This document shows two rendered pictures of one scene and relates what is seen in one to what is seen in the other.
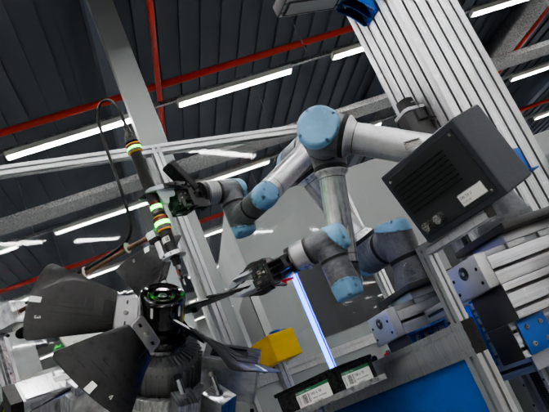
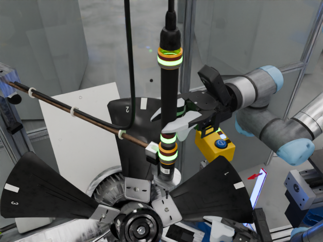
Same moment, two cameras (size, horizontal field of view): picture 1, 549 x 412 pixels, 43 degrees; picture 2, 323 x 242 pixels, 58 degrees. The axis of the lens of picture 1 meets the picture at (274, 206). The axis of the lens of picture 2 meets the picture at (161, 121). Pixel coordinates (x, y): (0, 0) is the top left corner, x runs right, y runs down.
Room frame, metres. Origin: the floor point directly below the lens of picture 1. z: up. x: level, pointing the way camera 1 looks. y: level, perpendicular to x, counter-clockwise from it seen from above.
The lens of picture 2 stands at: (1.41, 0.23, 1.94)
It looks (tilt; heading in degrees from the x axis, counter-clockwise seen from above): 42 degrees down; 12
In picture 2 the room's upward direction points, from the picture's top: straight up
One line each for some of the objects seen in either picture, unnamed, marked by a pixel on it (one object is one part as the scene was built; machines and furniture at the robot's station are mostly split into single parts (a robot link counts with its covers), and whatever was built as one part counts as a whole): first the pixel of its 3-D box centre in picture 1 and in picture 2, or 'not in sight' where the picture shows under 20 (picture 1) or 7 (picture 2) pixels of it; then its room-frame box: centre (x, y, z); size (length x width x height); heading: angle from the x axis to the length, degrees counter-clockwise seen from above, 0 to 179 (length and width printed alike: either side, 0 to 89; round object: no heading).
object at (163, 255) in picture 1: (166, 243); (164, 165); (1.86, 0.32, 1.38); 0.09 x 0.07 x 0.10; 70
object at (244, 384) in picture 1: (230, 372); (175, 228); (1.91, 0.29, 0.98); 0.20 x 0.16 x 0.20; 35
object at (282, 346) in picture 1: (274, 352); (214, 145); (2.31, 0.19, 1.02); 0.16 x 0.10 x 0.11; 35
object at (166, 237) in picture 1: (150, 193); (168, 119); (1.86, 0.31, 1.53); 0.04 x 0.04 x 0.46
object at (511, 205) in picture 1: (498, 210); not in sight; (1.83, -0.54, 1.09); 0.15 x 0.15 x 0.10
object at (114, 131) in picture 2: (84, 274); (73, 112); (1.96, 0.60, 1.42); 0.54 x 0.01 x 0.01; 70
